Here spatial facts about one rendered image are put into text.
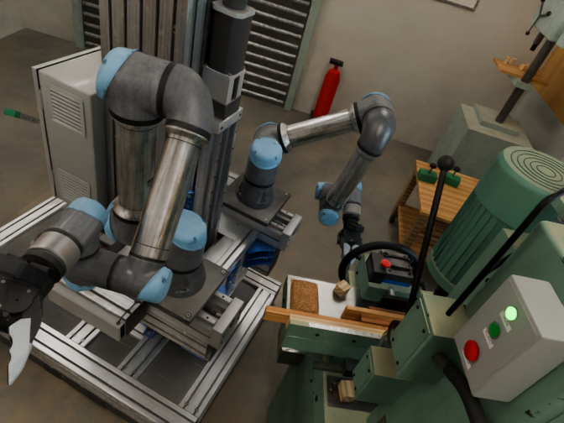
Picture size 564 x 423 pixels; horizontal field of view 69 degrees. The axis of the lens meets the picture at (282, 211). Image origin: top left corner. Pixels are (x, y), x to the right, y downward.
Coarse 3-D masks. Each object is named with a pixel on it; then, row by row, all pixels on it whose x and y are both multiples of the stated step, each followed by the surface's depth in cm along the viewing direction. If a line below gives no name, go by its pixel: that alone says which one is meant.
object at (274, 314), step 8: (264, 312) 110; (272, 312) 108; (280, 312) 109; (288, 312) 109; (296, 312) 110; (304, 312) 110; (264, 320) 110; (272, 320) 110; (280, 320) 110; (328, 320) 110; (336, 320) 111; (344, 320) 112
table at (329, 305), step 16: (352, 272) 136; (288, 288) 120; (320, 288) 123; (352, 288) 126; (288, 304) 116; (320, 304) 119; (336, 304) 120; (352, 304) 122; (368, 304) 123; (288, 336) 109; (320, 352) 113; (336, 352) 113; (352, 352) 113
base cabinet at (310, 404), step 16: (288, 368) 158; (304, 368) 135; (288, 384) 153; (304, 384) 131; (272, 400) 176; (288, 400) 148; (304, 400) 127; (272, 416) 169; (288, 416) 143; (304, 416) 123
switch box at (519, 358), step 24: (504, 288) 57; (528, 288) 55; (552, 288) 56; (480, 312) 61; (504, 312) 56; (528, 312) 52; (552, 312) 53; (456, 336) 66; (480, 336) 60; (504, 336) 55; (528, 336) 51; (552, 336) 49; (480, 360) 59; (504, 360) 54; (528, 360) 52; (552, 360) 52; (480, 384) 58; (504, 384) 56; (528, 384) 56
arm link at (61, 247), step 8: (48, 232) 72; (56, 232) 72; (40, 240) 70; (48, 240) 70; (56, 240) 70; (64, 240) 71; (32, 248) 69; (40, 248) 69; (48, 248) 69; (56, 248) 70; (64, 248) 70; (72, 248) 72; (56, 256) 69; (64, 256) 70; (72, 256) 72; (80, 256) 75; (64, 264) 71; (72, 264) 72
